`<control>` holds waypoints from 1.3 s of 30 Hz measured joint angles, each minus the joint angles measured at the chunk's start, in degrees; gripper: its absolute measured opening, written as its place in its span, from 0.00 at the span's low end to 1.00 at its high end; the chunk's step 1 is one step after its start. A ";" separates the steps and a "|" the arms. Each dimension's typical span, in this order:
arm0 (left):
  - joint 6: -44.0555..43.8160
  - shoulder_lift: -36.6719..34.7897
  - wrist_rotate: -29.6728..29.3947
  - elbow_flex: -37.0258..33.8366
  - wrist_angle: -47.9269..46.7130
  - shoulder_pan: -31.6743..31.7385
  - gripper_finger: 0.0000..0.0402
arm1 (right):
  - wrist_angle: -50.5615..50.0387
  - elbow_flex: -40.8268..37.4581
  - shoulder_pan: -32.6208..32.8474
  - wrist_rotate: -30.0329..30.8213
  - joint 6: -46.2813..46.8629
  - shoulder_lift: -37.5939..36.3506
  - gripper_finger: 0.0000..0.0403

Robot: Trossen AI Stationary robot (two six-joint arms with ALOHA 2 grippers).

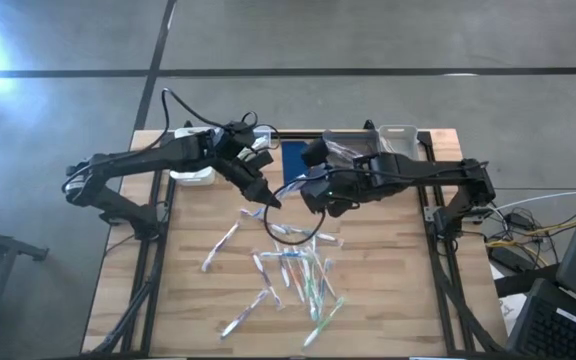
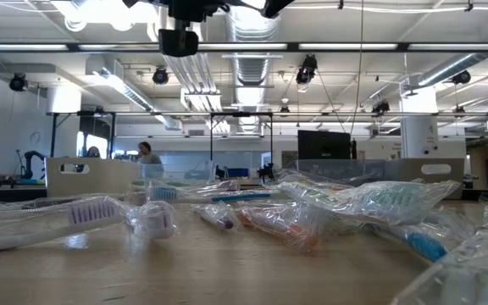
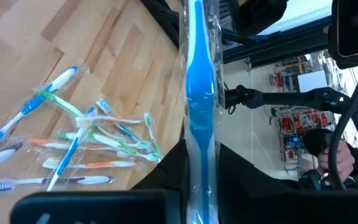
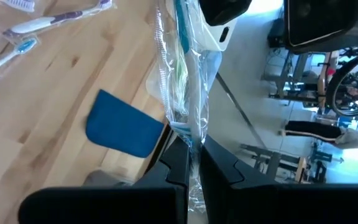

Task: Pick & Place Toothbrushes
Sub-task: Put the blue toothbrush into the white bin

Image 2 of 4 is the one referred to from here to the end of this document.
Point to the dark grey plastic bin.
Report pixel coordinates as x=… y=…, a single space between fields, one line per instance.
x=337 y=169

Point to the black ceiling camera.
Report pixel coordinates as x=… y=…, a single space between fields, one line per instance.
x=380 y=107
x=306 y=70
x=160 y=76
x=18 y=81
x=461 y=77

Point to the green toothbrush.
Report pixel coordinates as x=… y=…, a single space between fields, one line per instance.
x=481 y=262
x=379 y=201

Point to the light grey plastic bin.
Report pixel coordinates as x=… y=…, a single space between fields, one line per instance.
x=405 y=169

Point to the blue background box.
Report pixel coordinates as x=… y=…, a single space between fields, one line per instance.
x=237 y=172

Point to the wrapped orange toothbrush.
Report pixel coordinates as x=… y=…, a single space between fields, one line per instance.
x=286 y=231

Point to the clear plastic bin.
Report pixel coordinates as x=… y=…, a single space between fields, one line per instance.
x=184 y=171

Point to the black monitor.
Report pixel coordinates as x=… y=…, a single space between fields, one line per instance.
x=324 y=146

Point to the black background frame stand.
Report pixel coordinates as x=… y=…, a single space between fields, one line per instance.
x=242 y=114
x=83 y=113

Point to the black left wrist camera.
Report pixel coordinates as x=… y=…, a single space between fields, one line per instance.
x=178 y=42

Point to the person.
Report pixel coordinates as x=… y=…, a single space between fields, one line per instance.
x=148 y=159
x=92 y=152

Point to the white column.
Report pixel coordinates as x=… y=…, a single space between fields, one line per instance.
x=419 y=127

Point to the white plastic bin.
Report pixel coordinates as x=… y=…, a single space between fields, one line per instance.
x=100 y=178

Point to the black background robot arm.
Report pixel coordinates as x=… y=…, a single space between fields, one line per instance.
x=32 y=163
x=266 y=171

